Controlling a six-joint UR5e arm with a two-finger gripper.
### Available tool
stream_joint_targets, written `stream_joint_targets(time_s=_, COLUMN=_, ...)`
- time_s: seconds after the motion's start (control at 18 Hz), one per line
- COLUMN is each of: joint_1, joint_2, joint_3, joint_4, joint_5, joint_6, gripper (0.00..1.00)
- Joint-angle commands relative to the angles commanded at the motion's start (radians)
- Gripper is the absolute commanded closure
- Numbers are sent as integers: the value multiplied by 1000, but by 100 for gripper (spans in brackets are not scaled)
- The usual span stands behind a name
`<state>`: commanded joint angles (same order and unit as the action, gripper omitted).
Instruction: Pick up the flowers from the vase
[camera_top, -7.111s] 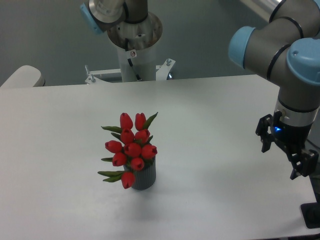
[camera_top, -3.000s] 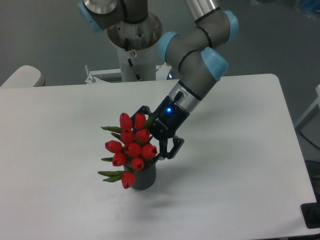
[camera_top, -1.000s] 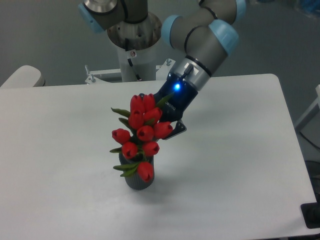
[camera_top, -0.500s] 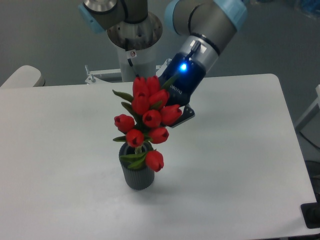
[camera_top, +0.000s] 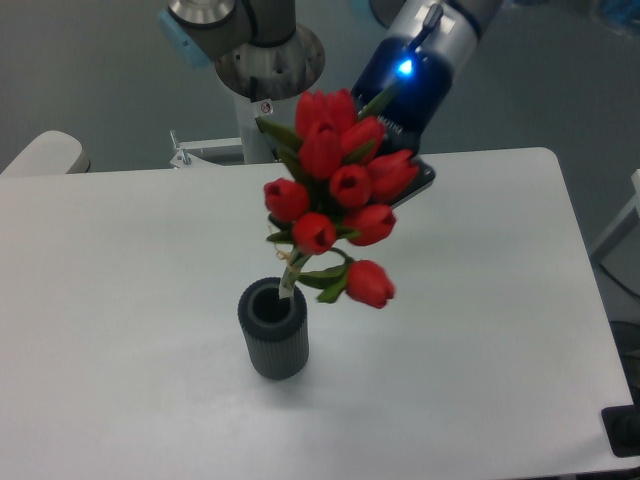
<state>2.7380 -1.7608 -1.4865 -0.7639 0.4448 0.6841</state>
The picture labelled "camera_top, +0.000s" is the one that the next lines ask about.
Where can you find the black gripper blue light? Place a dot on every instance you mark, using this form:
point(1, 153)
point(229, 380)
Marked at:
point(426, 79)

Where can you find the red tulip bouquet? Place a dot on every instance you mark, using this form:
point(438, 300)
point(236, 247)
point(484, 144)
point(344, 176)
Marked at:
point(340, 187)

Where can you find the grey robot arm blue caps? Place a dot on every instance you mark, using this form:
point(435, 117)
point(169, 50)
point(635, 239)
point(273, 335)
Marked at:
point(204, 31)

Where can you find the dark grey ribbed vase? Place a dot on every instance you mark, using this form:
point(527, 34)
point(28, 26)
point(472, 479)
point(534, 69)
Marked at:
point(275, 329)

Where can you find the white chair armrest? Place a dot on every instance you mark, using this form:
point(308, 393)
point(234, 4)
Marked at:
point(51, 153)

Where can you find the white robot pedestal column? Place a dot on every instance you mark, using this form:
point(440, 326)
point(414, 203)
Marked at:
point(267, 82)

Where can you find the white side table frame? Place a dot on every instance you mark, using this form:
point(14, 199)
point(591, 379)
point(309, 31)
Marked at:
point(614, 232)

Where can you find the white pedestal base frame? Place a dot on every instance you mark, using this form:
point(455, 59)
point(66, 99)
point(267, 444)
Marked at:
point(231, 151)

